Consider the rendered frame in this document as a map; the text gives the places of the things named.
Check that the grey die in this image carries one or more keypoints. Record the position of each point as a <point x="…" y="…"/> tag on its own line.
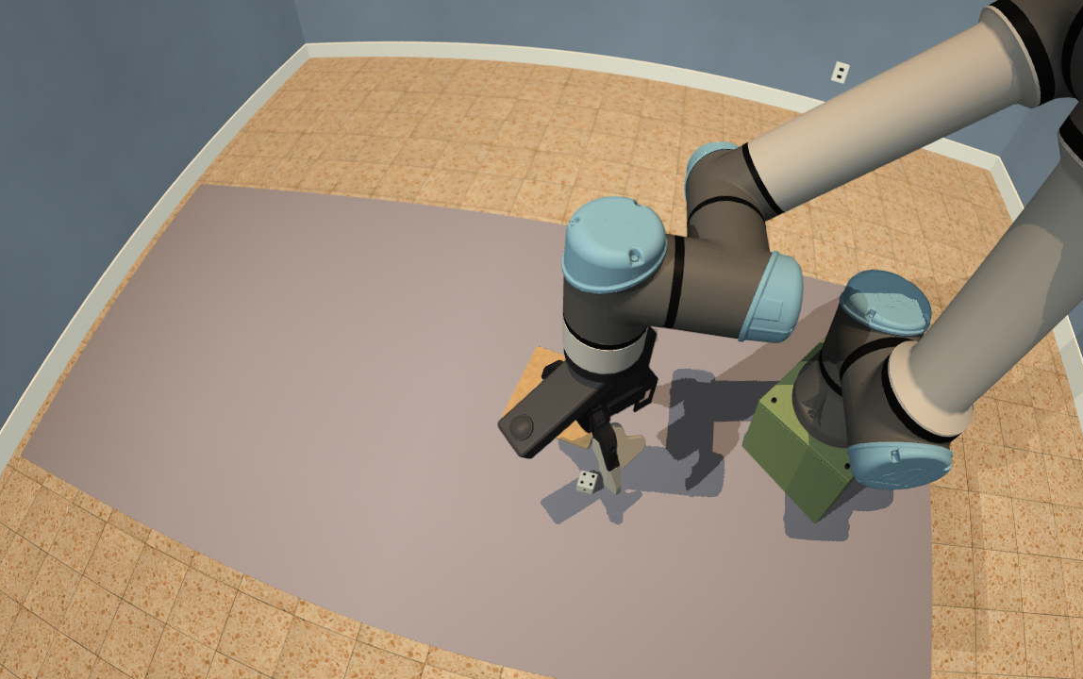
<point x="586" y="482"/>

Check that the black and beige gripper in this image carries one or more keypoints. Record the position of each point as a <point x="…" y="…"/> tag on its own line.
<point x="609" y="438"/>

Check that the tan mat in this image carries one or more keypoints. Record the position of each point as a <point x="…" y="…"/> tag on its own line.
<point x="531" y="378"/>

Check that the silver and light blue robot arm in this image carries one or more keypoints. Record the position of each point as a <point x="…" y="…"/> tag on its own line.
<point x="623" y="273"/>

